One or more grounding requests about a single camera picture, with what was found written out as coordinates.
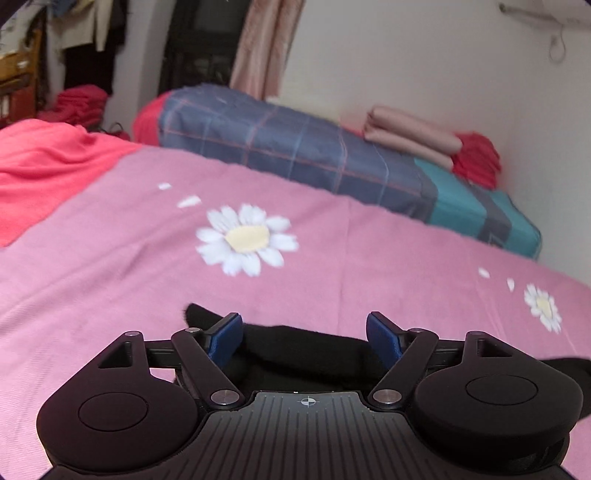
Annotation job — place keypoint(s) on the red folded cloth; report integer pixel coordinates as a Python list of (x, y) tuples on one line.
[(478, 159)]

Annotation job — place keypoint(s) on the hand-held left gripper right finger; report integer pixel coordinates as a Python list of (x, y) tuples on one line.
[(383, 339)]

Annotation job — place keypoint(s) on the folded pink cloth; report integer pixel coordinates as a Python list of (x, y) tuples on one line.
[(411, 129)]

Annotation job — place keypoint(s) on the black hanging garment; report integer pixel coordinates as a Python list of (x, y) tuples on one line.
[(90, 69)]

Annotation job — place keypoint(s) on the pink folded pillow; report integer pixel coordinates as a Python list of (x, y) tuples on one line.
[(406, 150)]

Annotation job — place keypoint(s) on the wooden chair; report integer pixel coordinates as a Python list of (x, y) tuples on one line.
[(18, 74)]

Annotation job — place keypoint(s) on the pink flowered bedsheet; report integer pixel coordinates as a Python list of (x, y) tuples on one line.
[(369, 258)]

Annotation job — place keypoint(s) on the black pants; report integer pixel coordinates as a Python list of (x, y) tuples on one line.
[(304, 357)]

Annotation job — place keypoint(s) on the coral red blanket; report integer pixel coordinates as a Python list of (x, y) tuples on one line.
[(46, 170)]

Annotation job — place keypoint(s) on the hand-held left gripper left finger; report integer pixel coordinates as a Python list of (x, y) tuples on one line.
[(225, 339)]

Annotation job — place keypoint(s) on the dark window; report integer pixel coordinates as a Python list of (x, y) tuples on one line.
[(203, 46)]

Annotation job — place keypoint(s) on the folded plaid quilt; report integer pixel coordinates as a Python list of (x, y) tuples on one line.
[(300, 138)]

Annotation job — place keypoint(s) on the beige hanging garment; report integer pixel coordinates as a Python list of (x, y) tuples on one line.
[(87, 25)]

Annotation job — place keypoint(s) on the red cloth pile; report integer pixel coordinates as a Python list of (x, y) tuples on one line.
[(76, 104)]

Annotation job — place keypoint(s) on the pink curtain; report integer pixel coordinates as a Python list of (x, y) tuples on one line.
[(268, 46)]

